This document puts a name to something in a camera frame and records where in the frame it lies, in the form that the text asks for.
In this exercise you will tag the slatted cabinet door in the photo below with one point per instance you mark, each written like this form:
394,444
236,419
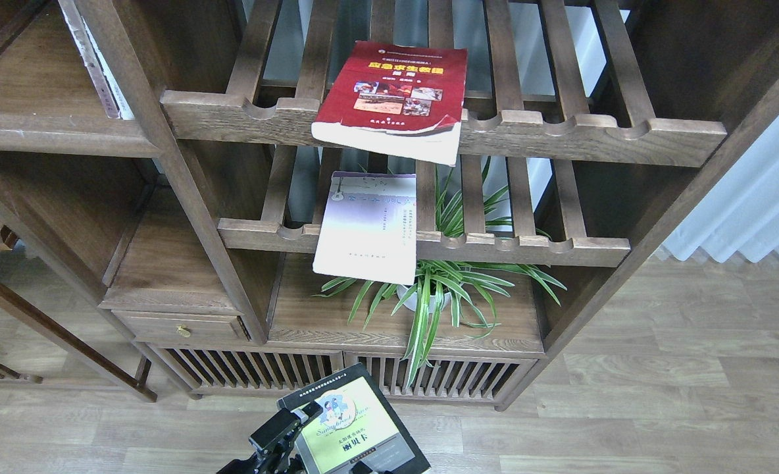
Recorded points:
451,379
252,371

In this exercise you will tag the dark wooden bookshelf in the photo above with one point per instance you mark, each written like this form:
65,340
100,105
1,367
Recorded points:
590,130

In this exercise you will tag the white pleated curtain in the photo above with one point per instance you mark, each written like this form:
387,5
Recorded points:
740,215

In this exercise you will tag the white book spine upright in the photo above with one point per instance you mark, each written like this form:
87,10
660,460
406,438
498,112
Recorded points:
111,97

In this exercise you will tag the pale purple white book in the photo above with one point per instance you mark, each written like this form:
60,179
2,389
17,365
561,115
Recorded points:
369,228

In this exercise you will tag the left slatted cabinet door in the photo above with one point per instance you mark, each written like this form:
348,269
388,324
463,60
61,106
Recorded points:
252,371

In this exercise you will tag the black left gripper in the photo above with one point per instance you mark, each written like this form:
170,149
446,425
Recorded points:
273,443

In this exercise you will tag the wooden drawer with brass knob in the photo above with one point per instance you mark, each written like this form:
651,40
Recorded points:
182,327

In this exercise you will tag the right slatted cabinet door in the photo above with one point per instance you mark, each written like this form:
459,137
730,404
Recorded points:
451,379

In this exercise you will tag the red paperback book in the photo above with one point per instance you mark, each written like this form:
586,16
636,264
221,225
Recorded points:
400,100

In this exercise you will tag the green spider plant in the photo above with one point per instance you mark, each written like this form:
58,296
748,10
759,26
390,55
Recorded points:
464,289

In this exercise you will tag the green and black book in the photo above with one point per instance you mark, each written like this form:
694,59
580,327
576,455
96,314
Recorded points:
356,424

